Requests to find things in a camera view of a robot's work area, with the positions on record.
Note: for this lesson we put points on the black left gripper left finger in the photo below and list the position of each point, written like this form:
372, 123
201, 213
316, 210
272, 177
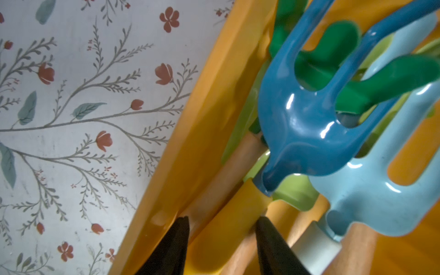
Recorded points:
169, 256

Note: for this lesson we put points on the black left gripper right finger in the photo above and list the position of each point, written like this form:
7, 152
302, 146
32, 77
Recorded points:
274, 255

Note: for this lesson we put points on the light blue rake pale handle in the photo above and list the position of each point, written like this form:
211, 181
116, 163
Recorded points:
362, 192

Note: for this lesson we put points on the yellow plastic storage box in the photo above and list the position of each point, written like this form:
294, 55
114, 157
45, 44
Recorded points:
193, 154

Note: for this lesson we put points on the lime green rake wooden handle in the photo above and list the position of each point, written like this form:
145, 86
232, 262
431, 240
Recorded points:
295, 189

